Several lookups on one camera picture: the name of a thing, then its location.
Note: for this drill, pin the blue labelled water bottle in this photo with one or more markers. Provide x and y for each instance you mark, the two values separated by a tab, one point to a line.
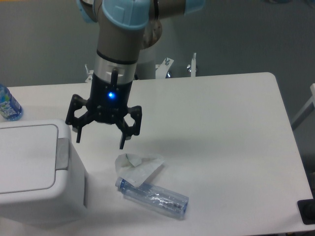
10	109

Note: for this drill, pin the white push-button trash can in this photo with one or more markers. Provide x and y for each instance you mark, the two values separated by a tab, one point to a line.
42	178

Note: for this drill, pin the white frame at right edge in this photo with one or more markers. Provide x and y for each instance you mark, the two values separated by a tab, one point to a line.
305	111

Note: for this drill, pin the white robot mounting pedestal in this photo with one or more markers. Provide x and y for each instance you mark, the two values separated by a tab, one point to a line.
144	69

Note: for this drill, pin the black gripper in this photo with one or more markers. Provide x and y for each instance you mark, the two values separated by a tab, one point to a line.
108	103

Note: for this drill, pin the crumpled white paper wrapper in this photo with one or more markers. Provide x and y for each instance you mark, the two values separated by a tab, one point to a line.
135	169

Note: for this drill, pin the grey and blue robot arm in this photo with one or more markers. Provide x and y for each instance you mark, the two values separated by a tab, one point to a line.
122	25

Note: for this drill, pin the empty clear plastic bottle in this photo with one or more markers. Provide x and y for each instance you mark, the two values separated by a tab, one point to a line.
154	197

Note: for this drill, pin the black clamp at table edge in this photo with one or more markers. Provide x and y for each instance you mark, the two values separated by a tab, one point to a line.
307	211

